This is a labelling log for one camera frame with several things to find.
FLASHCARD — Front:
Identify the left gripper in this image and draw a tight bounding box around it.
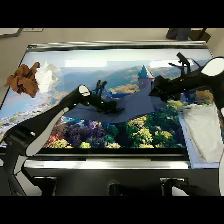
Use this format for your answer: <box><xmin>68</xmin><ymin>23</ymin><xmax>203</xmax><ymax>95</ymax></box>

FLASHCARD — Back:
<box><xmin>95</xmin><ymin>97</ymin><xmax>118</xmax><ymax>114</ymax></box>

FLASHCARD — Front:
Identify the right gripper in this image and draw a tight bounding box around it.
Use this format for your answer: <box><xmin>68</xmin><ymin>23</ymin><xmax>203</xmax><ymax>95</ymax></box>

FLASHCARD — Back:
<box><xmin>148</xmin><ymin>75</ymin><xmax>175</xmax><ymax>102</ymax></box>

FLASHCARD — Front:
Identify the blue shirt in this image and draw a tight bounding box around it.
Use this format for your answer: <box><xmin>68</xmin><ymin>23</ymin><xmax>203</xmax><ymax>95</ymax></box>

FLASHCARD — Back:
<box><xmin>64</xmin><ymin>84</ymin><xmax>165</xmax><ymax>125</ymax></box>

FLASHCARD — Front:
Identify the pale grey folded garment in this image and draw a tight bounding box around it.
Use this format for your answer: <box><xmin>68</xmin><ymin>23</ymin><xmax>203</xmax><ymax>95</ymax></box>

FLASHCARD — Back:
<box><xmin>178</xmin><ymin>103</ymin><xmax>224</xmax><ymax>163</ymax></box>

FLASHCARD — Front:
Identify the white garment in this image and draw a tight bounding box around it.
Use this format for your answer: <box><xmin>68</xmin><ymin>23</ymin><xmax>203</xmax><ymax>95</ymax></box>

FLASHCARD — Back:
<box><xmin>34</xmin><ymin>62</ymin><xmax>62</xmax><ymax>93</ymax></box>

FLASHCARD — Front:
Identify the brown garment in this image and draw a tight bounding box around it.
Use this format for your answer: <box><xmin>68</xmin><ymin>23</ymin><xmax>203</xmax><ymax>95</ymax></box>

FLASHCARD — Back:
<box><xmin>4</xmin><ymin>62</ymin><xmax>41</xmax><ymax>99</ymax></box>

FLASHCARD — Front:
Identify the silver frame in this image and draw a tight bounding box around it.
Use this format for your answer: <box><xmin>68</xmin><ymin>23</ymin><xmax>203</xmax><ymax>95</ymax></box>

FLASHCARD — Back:
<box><xmin>0</xmin><ymin>39</ymin><xmax>224</xmax><ymax>197</ymax></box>

